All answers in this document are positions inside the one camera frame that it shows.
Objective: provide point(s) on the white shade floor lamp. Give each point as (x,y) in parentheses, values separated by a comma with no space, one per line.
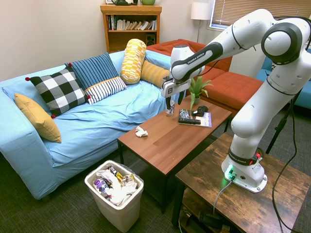
(200,11)

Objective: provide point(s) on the clear water bottle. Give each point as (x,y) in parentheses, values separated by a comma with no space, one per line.
(170,112)

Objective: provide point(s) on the yellow patterned bolster pillow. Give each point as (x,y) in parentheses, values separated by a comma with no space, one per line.
(132,61)

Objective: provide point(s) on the row of books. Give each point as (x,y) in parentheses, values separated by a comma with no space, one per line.
(132,25)

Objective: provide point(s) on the blue striped cushion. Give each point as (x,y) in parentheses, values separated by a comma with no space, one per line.
(93,68)

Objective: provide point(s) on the orange sofa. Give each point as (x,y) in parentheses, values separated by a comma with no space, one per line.
(230,89)

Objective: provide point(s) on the white crumpled trash bag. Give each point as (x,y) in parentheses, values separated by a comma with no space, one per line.
(119,191)

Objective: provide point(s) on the green bowl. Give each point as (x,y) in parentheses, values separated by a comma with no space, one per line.
(147,2)

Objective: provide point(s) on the black game controller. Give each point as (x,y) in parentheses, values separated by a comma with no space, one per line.
(201,110)

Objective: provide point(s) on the wooden window blinds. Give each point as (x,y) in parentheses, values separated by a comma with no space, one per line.
(226,12)

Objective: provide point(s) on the black white checkered cushion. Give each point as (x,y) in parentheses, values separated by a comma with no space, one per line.
(60,89)

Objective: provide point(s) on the white navy striped cushion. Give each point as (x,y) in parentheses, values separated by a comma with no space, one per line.
(104,89)

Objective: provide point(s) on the wooden coffee table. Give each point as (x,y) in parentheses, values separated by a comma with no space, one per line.
(170,143)

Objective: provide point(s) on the purple cover magazine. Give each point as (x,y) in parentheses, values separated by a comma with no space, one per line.
(207,120)

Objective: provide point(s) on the white tissue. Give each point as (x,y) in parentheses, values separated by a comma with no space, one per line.
(141,132)

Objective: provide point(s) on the mustard striped cushion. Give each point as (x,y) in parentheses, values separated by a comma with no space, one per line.
(153,74)

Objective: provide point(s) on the wooden bookshelf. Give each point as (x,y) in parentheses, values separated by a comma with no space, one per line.
(128,38)

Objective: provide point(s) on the teal sofa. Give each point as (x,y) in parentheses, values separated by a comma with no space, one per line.
(303,97)

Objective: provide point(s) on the black white object on bookshelf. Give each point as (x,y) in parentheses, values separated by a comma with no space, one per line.
(124,2)

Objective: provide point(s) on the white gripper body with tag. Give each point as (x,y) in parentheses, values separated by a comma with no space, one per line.
(173,88)

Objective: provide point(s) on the small potted fern plant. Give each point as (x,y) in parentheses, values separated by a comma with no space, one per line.
(197,88)

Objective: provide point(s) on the purple label plastic bottle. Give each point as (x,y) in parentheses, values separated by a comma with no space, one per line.
(102,185)

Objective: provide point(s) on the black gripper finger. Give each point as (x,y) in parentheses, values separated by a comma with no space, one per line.
(169,103)
(182,97)

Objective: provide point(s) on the black camera stand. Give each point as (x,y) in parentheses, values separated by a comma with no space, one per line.
(279,128)

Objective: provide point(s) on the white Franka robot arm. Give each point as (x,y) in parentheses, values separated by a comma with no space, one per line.
(255,109)

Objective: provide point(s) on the plain mustard yellow cushion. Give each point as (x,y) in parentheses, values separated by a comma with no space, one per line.
(39,119)

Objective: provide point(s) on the black patterned book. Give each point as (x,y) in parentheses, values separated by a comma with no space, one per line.
(185,117)

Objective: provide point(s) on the light blue sofa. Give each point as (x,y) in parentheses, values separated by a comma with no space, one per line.
(97,121)

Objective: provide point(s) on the black bookshelf speaker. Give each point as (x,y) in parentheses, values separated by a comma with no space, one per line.
(150,39)

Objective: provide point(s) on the beige plastic trash bin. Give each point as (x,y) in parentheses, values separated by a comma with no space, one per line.
(116,216)

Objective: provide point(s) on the rustic wooden robot table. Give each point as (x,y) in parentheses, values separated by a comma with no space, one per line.
(243,206)

